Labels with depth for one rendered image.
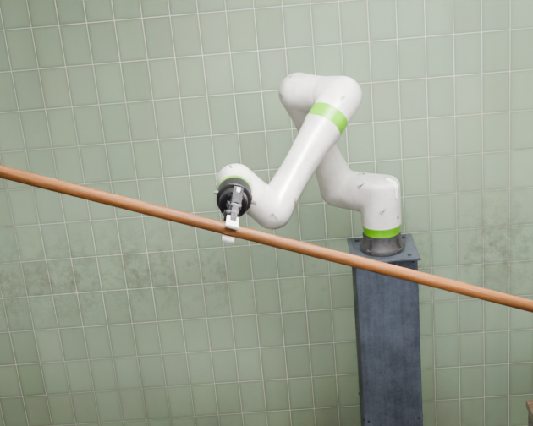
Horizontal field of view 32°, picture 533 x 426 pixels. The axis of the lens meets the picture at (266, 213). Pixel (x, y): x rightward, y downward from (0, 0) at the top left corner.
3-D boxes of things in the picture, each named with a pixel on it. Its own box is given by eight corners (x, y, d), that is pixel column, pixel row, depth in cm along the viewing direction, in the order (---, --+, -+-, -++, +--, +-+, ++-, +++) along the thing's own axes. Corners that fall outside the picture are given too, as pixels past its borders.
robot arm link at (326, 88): (340, 93, 291) (325, 65, 282) (375, 96, 283) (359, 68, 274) (313, 138, 284) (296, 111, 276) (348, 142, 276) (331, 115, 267)
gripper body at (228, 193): (251, 189, 247) (250, 201, 238) (243, 218, 250) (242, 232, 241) (223, 182, 246) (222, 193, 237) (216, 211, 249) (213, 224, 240)
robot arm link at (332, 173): (339, 186, 327) (287, 62, 294) (378, 193, 316) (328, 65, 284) (320, 211, 320) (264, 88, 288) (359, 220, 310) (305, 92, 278)
